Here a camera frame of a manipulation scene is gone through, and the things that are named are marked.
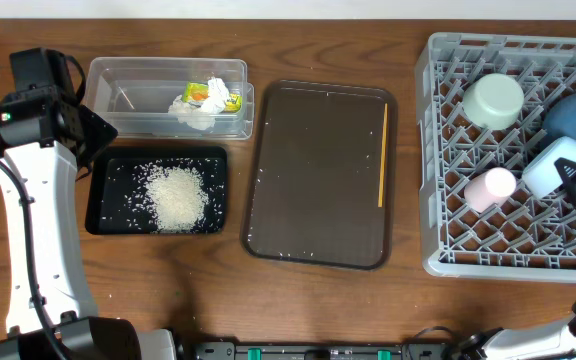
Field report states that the pink cup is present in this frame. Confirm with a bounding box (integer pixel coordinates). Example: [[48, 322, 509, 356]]
[[464, 167, 517, 213]]

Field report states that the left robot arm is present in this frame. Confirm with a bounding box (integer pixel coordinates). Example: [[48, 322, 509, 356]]
[[0, 83, 178, 359]]

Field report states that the light blue small plate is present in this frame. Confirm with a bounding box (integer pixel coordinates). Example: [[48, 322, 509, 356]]
[[522, 136, 576, 199]]

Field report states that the wooden chopstick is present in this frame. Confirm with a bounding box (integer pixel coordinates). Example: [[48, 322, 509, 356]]
[[378, 102, 389, 208]]

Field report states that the white tissue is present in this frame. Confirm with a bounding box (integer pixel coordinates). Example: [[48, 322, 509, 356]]
[[168, 98, 222, 131], [199, 77, 230, 114]]

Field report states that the mint green bowl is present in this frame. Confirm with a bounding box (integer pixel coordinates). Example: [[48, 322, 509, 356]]
[[462, 73, 524, 130]]

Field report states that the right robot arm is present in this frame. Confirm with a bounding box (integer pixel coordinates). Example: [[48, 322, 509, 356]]
[[449, 158, 576, 360]]

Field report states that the pile of white rice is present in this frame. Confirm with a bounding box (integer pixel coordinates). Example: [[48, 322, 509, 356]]
[[96, 157, 227, 235]]

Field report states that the yellow green snack wrapper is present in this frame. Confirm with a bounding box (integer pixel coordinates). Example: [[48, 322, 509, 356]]
[[178, 83, 243, 113]]

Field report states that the dark brown serving tray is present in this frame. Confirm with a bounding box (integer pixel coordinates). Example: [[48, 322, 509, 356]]
[[241, 80, 397, 270]]

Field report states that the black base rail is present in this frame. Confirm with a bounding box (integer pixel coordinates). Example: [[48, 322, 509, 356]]
[[191, 341, 449, 360]]

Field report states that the black waste tray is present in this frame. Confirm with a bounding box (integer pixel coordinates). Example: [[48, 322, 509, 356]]
[[85, 146, 227, 235]]

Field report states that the clear plastic bin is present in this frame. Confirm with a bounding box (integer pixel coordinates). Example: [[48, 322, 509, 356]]
[[85, 57, 255, 140]]

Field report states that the grey dishwasher rack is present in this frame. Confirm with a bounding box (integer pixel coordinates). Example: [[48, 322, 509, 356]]
[[414, 33, 576, 284]]

